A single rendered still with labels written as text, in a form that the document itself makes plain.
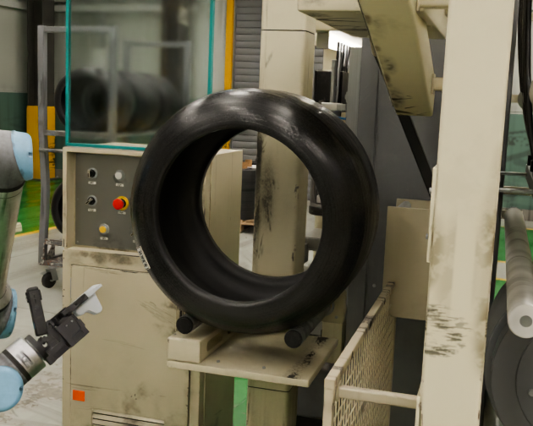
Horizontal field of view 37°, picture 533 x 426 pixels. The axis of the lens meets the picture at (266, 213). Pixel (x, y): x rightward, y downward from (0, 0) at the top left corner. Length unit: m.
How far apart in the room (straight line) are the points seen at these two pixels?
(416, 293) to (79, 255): 1.31
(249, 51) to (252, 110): 10.20
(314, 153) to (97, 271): 1.32
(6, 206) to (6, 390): 0.52
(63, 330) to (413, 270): 0.90
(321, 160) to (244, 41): 10.31
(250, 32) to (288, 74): 9.82
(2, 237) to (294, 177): 0.80
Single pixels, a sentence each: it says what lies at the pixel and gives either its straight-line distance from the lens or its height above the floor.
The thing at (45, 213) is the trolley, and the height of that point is 0.57.
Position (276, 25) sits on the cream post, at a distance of 2.23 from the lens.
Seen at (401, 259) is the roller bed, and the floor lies 1.06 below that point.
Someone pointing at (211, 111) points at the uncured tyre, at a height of 1.43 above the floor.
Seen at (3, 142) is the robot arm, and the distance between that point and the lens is 1.95.
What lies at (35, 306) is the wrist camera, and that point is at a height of 0.98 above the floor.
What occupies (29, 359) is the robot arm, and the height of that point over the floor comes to 0.87.
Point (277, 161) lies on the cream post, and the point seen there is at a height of 1.29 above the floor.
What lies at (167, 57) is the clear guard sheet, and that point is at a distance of 2.75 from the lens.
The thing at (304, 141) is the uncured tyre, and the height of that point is 1.38.
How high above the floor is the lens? 1.47
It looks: 8 degrees down
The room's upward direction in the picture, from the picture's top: 2 degrees clockwise
